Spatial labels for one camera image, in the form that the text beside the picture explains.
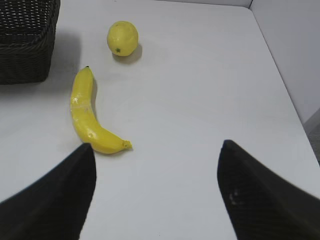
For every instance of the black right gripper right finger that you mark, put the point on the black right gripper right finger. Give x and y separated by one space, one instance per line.
262 205

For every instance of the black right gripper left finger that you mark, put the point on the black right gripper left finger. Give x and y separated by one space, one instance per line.
54 207

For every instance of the dark woven wicker basket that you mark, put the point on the dark woven wicker basket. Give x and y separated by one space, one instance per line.
27 40

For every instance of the yellow banana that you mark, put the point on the yellow banana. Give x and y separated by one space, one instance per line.
84 119

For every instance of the yellow lemon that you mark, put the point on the yellow lemon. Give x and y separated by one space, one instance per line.
122 38

